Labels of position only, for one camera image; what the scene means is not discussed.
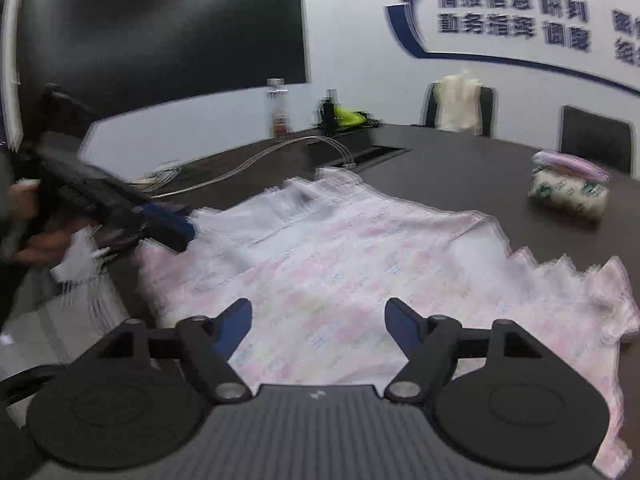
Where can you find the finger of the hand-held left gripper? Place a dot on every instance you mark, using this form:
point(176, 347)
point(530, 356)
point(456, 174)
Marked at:
point(167, 222)

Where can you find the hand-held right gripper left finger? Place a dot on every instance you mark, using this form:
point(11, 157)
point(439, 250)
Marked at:
point(232, 325)

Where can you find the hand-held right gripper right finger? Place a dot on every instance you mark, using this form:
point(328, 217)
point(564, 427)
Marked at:
point(402, 322)

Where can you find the pink floral garment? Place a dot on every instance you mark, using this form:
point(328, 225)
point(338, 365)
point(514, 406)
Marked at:
point(325, 270)

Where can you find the person's left hand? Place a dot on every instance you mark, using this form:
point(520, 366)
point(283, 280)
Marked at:
point(42, 245)

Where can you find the tea drink bottle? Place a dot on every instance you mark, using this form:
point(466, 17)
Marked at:
point(279, 110)

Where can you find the folded green flower garment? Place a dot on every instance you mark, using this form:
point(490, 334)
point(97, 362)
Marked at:
point(567, 192)

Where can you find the neon yellow cloth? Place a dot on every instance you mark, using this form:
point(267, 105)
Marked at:
point(350, 117)

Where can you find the cream cloth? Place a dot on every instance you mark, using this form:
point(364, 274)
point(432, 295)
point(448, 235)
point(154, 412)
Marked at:
point(460, 102)

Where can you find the black office chair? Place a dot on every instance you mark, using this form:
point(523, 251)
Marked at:
point(595, 137)
point(487, 110)

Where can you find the folded pink garment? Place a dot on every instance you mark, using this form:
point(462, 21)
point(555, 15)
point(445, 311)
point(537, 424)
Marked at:
point(570, 162)

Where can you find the black wall screen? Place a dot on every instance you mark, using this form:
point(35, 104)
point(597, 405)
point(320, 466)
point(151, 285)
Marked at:
point(150, 25)

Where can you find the blue wall sign lettering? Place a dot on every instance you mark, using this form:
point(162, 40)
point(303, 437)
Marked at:
point(400, 25)

